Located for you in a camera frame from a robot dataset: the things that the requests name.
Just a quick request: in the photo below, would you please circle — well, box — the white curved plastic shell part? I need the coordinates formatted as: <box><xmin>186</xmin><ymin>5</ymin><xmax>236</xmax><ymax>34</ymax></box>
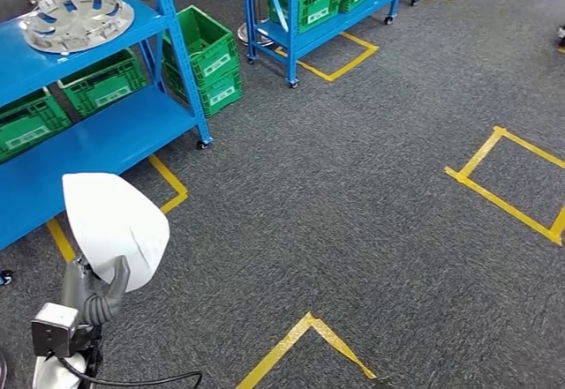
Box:
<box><xmin>61</xmin><ymin>172</ymin><xmax>171</xmax><ymax>294</ymax></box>

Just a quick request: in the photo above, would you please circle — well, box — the yellow floor tape marking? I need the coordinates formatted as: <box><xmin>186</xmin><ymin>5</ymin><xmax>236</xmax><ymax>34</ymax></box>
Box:
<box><xmin>236</xmin><ymin>311</ymin><xmax>378</xmax><ymax>389</ymax></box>
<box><xmin>444</xmin><ymin>126</ymin><xmax>565</xmax><ymax>247</ymax></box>

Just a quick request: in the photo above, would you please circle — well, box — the silver wheel hubcap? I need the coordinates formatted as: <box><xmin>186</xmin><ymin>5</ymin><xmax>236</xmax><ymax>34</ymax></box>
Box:
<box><xmin>20</xmin><ymin>0</ymin><xmax>135</xmax><ymax>56</ymax></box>

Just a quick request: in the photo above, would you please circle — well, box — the chrome stanchion post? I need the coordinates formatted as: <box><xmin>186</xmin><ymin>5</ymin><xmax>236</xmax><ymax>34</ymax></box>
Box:
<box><xmin>237</xmin><ymin>20</ymin><xmax>275</xmax><ymax>49</ymax></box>

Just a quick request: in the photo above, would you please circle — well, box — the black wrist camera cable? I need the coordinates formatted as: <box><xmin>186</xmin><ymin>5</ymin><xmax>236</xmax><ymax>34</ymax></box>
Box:
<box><xmin>53</xmin><ymin>354</ymin><xmax>204</xmax><ymax>389</ymax></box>

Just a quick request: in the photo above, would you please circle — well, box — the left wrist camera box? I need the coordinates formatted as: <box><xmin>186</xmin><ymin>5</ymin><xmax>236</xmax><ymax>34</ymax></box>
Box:
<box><xmin>31</xmin><ymin>303</ymin><xmax>96</xmax><ymax>359</ymax></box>

